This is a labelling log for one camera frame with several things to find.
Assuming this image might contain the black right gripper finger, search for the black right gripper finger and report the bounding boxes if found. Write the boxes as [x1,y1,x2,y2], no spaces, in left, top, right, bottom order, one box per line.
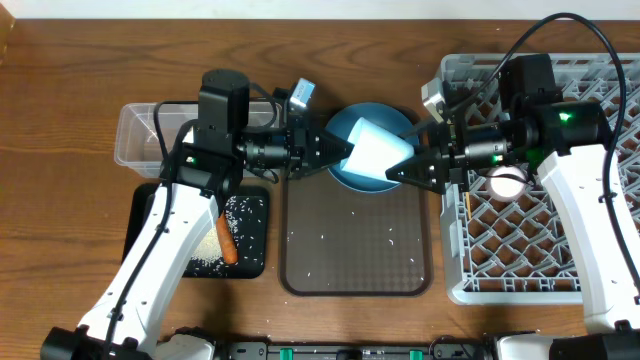
[399,117,435,139]
[385,152,450,193]

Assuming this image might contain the dark blue plate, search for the dark blue plate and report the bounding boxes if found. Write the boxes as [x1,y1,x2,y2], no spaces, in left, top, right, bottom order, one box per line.
[326,102,420,193]

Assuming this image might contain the light blue plastic cup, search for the light blue plastic cup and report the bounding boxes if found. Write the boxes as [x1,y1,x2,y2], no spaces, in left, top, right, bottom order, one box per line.
[339,117,414,183]

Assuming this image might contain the wooden chopstick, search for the wooden chopstick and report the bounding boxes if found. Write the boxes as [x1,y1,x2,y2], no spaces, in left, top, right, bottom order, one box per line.
[464,192,473,221]

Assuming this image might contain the pink plastic cup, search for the pink plastic cup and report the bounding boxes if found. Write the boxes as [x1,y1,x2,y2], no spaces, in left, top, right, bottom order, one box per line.
[485,167,528,202]

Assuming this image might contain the orange carrot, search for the orange carrot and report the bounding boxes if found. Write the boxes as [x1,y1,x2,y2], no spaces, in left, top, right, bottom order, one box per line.
[216,212,238,265]

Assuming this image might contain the pile of white rice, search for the pile of white rice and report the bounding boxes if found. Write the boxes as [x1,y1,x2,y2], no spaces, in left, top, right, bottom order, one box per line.
[187,196,240,277]

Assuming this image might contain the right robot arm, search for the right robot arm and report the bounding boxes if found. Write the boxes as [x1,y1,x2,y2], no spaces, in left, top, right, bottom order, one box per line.
[386,54,639,359]

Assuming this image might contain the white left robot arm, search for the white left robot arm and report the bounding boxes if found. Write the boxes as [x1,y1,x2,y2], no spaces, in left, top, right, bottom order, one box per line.
[40,69,353,360]

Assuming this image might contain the grey dishwasher rack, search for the grey dishwasher rack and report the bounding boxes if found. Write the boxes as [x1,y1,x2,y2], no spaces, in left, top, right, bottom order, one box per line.
[435,53,639,305]

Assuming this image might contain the clear plastic waste bin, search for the clear plastic waste bin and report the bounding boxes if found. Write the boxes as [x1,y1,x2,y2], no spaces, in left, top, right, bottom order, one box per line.
[113,101,284,179]

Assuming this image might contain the black plastic tray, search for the black plastic tray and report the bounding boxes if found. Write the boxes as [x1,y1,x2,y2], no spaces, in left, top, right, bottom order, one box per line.
[122,182,271,280]

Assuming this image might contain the brown serving tray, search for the brown serving tray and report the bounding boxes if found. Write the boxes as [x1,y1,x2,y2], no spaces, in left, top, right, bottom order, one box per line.
[279,172,433,297]

